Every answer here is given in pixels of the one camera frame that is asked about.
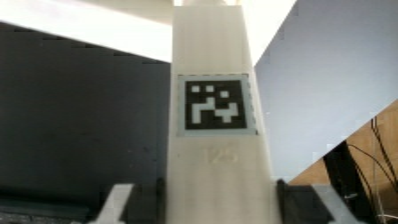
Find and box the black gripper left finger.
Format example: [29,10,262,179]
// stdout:
[88,178,166,224]

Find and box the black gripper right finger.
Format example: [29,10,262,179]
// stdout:
[276,179,367,224]

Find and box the white desk leg with tag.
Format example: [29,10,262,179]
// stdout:
[166,0,283,224]

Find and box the white L-shaped obstacle fixture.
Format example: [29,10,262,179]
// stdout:
[0,0,297,62]

